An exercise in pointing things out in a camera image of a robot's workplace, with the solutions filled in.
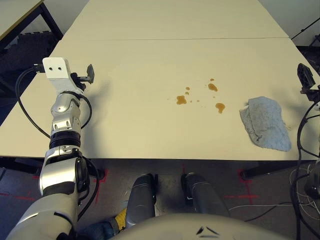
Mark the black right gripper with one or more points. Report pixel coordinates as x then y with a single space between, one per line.
312 92

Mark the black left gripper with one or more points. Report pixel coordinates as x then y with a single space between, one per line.
79 79

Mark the light blue rag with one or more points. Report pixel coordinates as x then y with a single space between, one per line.
267 122

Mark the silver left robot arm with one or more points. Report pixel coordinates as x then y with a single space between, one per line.
57 175

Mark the black tripod stand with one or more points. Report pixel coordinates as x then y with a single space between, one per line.
301 30

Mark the black foam floor mat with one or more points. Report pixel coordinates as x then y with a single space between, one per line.
27 55

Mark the black table foot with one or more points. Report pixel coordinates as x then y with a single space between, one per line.
262 169

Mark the red floor tape cross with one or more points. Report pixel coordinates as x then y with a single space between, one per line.
240 196
97 192

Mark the grey robot left leg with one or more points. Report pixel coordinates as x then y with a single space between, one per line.
140 200

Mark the grey robot leg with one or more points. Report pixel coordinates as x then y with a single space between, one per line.
140 200
205 197

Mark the red floor tape line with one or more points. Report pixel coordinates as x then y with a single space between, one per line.
25 198

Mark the yellow and blue floor object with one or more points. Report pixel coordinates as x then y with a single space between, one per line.
117 222

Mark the grey robot right leg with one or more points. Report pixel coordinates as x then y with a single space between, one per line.
205 197

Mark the grey robot torso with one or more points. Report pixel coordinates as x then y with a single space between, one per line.
185 227

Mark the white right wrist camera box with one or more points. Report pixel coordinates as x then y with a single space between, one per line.
318 106

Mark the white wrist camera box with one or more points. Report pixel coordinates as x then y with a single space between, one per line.
56 70
318 106

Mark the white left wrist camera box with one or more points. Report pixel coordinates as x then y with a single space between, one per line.
56 70

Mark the side table with black frame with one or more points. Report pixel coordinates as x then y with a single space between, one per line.
15 15

